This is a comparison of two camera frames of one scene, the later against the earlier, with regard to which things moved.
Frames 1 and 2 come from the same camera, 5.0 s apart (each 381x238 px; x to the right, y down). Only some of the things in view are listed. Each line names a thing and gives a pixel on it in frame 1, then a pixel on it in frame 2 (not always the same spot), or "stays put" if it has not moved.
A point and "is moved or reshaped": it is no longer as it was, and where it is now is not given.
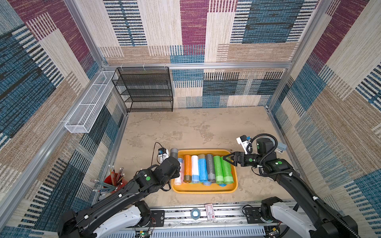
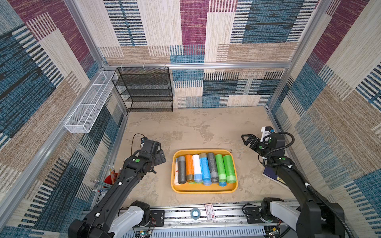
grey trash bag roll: [174, 152] to [181, 170]
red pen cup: [115, 180] stays put
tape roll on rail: [192, 216] stays put
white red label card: [210, 211] stays put
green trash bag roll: [227, 171] is moved or reshaped
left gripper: [176, 174] to [160, 156]
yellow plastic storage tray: [197, 188] stays put
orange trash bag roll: [187, 175] stays put
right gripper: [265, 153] to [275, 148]
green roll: [219, 175] stays put
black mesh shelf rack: [145, 89] stays put
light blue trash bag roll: [202, 168] is moved or reshaped
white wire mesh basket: [91, 101] stays put
